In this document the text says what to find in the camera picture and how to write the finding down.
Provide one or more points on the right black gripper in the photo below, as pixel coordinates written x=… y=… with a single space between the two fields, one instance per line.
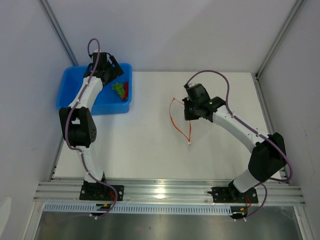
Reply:
x=188 y=116

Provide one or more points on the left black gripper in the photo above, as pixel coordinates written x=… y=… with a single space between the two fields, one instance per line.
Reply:
x=117 y=71

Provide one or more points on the clear zip top bag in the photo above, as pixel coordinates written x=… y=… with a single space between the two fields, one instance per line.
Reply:
x=186 y=132

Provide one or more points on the green grape bunch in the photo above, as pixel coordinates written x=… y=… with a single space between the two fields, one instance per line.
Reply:
x=119 y=88

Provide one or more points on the red chili pepper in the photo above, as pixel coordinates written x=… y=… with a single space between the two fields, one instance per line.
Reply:
x=126 y=91

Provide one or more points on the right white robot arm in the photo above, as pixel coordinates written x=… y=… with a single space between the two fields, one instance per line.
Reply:
x=267 y=151

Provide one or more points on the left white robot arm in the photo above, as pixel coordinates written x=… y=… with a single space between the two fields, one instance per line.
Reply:
x=77 y=124

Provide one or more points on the blue plastic bin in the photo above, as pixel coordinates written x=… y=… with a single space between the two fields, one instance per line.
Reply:
x=108 y=102

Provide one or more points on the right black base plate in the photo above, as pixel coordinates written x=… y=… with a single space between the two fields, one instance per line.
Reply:
x=227 y=195

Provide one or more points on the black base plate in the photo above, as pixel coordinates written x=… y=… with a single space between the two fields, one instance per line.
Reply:
x=96 y=192
x=227 y=195

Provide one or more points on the left aluminium frame post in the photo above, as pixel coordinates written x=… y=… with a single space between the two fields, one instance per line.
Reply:
x=52 y=19

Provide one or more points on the aluminium frame post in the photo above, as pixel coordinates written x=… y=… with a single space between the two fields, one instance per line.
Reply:
x=52 y=19
x=280 y=36

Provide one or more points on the aluminium mounting rail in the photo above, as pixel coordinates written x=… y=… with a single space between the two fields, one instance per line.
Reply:
x=167 y=191

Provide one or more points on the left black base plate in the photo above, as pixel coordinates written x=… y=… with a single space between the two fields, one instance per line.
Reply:
x=96 y=192

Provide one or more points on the white slotted cable duct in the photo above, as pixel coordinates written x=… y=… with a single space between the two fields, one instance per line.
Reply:
x=123 y=208

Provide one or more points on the right aluminium frame post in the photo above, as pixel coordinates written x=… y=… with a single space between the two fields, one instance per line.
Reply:
x=280 y=36

